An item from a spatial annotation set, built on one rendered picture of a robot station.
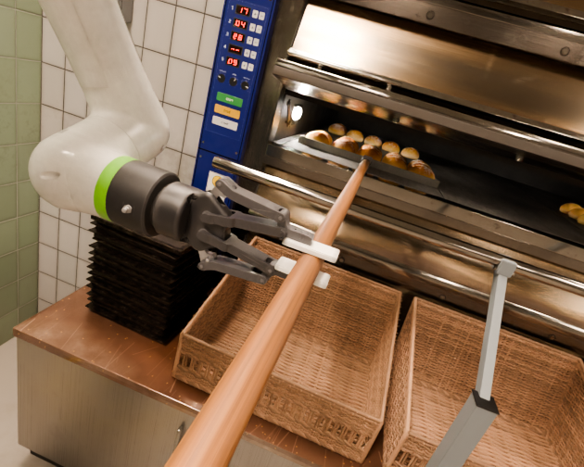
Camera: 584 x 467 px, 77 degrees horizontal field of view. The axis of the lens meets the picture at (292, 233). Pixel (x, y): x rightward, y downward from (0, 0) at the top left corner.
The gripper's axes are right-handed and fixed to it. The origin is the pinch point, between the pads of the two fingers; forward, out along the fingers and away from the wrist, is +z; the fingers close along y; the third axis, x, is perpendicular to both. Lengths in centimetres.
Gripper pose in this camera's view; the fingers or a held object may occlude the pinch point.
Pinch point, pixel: (307, 259)
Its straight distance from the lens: 47.3
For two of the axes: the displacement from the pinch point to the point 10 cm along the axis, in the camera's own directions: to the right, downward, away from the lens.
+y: -2.7, 8.8, 3.8
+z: 9.3, 3.4, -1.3
